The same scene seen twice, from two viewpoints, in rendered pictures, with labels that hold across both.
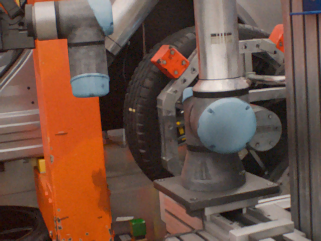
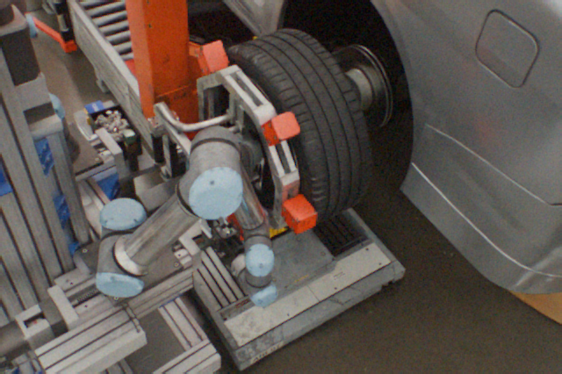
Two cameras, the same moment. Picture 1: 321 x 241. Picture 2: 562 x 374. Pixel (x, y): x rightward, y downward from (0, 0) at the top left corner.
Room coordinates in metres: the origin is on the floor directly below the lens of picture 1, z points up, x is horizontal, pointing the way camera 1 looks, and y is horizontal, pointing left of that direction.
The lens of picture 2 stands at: (1.57, -1.69, 2.47)
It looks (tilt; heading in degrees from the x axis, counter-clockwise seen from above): 50 degrees down; 70
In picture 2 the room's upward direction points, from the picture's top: 6 degrees clockwise
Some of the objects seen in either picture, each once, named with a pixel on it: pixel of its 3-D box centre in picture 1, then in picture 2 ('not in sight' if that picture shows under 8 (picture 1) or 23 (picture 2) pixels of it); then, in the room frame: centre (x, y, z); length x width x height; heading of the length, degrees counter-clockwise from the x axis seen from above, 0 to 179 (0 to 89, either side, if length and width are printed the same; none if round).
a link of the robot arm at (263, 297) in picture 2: not in sight; (258, 284); (1.87, -0.76, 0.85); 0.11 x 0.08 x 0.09; 107
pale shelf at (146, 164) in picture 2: not in sight; (113, 140); (1.54, 0.29, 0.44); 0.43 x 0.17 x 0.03; 107
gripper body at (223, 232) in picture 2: not in sight; (230, 244); (1.82, -0.61, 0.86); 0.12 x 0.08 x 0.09; 107
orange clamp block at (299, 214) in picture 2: not in sight; (298, 214); (2.06, -0.55, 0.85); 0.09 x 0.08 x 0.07; 107
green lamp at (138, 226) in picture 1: (138, 227); (129, 136); (1.60, 0.10, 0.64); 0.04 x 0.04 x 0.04; 17
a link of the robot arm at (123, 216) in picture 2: not in sight; (124, 226); (1.54, -0.57, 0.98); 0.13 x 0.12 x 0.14; 79
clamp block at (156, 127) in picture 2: not in sight; (163, 123); (1.71, -0.15, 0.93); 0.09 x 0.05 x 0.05; 17
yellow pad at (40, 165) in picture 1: (54, 161); not in sight; (2.25, 0.43, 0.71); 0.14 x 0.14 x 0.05; 17
